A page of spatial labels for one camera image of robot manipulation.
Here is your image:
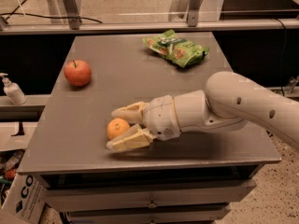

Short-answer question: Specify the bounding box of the green rice chip bag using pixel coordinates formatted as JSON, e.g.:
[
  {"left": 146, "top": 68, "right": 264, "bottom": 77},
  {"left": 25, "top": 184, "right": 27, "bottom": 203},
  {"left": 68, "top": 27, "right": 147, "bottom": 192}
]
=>
[{"left": 142, "top": 30, "right": 209, "bottom": 68}]

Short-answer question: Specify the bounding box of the white pump bottle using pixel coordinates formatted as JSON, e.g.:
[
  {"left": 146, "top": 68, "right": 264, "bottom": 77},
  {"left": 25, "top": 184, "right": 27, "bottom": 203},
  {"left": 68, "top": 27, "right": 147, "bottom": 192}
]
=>
[{"left": 0, "top": 73, "right": 26, "bottom": 105}]

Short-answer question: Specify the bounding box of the grey drawer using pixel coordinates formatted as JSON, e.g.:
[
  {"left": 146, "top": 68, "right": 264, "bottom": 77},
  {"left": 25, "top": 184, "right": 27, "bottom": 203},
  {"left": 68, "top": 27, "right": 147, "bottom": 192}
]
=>
[
  {"left": 44, "top": 179, "right": 256, "bottom": 212},
  {"left": 68, "top": 204, "right": 231, "bottom": 224}
]

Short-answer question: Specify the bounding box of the horizontal metal rail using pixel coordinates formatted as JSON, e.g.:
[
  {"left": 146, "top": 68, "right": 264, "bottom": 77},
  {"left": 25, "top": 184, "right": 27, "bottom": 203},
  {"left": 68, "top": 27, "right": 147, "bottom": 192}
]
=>
[{"left": 0, "top": 18, "right": 299, "bottom": 35}]

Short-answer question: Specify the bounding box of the black cable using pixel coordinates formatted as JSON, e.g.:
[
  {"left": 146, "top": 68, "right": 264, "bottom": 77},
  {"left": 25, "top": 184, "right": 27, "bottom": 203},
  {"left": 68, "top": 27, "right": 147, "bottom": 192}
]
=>
[{"left": 0, "top": 0, "right": 104, "bottom": 25}]

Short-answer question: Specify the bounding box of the orange fruit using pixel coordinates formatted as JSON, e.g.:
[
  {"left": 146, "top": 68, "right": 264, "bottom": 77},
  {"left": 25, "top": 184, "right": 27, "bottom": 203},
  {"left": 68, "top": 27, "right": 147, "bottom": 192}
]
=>
[{"left": 107, "top": 118, "right": 130, "bottom": 140}]

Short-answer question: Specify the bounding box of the lower grey drawer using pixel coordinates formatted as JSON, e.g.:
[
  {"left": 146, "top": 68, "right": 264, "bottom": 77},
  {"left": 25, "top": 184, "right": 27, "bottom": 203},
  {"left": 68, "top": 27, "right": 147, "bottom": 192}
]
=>
[{"left": 68, "top": 204, "right": 231, "bottom": 224}]

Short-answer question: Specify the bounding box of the red apple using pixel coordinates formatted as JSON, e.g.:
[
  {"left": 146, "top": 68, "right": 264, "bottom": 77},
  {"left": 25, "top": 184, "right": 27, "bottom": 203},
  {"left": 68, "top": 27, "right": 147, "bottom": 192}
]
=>
[{"left": 64, "top": 60, "right": 92, "bottom": 87}]

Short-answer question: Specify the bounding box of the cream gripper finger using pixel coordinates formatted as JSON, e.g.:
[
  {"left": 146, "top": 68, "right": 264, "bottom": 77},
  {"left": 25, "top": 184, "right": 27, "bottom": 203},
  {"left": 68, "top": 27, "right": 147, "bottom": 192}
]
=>
[
  {"left": 107, "top": 124, "right": 154, "bottom": 151},
  {"left": 111, "top": 102, "right": 148, "bottom": 124}
]

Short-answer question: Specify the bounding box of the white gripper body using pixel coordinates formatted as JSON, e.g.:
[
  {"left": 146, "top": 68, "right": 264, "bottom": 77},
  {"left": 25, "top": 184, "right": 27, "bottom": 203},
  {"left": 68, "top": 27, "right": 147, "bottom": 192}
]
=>
[{"left": 144, "top": 95, "right": 180, "bottom": 141}]

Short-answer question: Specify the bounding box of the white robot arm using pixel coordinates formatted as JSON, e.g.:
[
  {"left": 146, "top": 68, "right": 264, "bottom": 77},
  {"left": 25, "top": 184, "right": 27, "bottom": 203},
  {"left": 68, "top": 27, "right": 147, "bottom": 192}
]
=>
[{"left": 107, "top": 71, "right": 299, "bottom": 151}]

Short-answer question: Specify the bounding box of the metal bracket post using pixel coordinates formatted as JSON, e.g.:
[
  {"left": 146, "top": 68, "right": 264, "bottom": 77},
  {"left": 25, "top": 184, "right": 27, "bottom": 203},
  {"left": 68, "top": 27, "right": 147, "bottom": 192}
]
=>
[
  {"left": 187, "top": 0, "right": 202, "bottom": 27},
  {"left": 63, "top": 0, "right": 81, "bottom": 30}
]

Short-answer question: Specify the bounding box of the right metal bracket post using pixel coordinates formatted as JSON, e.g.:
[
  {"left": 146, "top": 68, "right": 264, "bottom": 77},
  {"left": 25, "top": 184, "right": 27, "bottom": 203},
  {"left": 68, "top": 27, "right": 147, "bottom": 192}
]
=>
[{"left": 187, "top": 0, "right": 202, "bottom": 27}]

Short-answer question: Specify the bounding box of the upper grey drawer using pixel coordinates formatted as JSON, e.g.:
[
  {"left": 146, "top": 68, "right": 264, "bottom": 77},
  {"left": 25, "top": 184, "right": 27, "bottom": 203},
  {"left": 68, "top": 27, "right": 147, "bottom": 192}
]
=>
[{"left": 44, "top": 179, "right": 256, "bottom": 212}]

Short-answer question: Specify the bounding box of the white cardboard box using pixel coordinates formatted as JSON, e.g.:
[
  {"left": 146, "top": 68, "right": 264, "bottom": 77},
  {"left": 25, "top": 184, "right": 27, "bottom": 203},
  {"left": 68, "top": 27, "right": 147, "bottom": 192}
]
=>
[{"left": 0, "top": 175, "right": 45, "bottom": 224}]

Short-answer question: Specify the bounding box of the grey drawer cabinet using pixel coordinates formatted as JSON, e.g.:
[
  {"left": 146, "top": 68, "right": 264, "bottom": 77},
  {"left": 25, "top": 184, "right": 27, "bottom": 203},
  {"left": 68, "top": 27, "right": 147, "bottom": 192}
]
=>
[{"left": 19, "top": 33, "right": 280, "bottom": 224}]

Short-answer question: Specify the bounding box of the left metal bracket post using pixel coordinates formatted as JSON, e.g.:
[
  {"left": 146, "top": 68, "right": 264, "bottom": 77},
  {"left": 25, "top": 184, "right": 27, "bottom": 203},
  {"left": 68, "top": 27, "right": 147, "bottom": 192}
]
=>
[{"left": 63, "top": 0, "right": 81, "bottom": 30}]

